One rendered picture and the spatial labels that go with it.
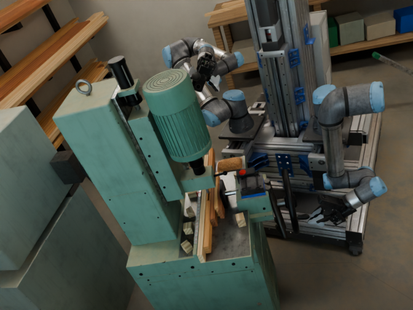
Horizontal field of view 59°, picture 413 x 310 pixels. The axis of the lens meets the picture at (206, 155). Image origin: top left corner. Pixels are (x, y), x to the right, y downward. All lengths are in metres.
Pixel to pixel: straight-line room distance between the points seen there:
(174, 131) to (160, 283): 0.76
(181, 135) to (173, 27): 3.55
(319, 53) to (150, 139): 1.24
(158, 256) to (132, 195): 0.32
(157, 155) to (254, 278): 0.70
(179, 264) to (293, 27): 1.24
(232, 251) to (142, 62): 3.98
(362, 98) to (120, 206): 1.04
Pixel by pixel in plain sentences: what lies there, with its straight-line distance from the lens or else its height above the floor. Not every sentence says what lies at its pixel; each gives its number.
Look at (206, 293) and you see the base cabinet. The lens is 1.80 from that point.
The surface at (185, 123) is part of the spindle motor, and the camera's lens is 1.30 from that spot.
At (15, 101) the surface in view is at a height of 1.08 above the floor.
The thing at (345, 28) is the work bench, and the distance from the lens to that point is 4.20.
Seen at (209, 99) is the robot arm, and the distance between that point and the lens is 2.01.
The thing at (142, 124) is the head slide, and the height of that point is 1.39.
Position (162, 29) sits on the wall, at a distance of 4.84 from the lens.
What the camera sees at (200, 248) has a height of 0.95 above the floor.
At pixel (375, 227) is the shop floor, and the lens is 2.60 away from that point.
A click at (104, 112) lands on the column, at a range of 1.29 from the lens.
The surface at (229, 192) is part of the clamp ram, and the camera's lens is 1.55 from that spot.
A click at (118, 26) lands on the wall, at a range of 5.02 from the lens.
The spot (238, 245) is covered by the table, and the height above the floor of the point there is 0.90.
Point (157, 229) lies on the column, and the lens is 1.64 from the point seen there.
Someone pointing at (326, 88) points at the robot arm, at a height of 1.05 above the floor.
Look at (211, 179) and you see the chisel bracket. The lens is 1.50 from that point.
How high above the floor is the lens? 2.01
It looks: 36 degrees down
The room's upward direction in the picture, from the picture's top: 20 degrees counter-clockwise
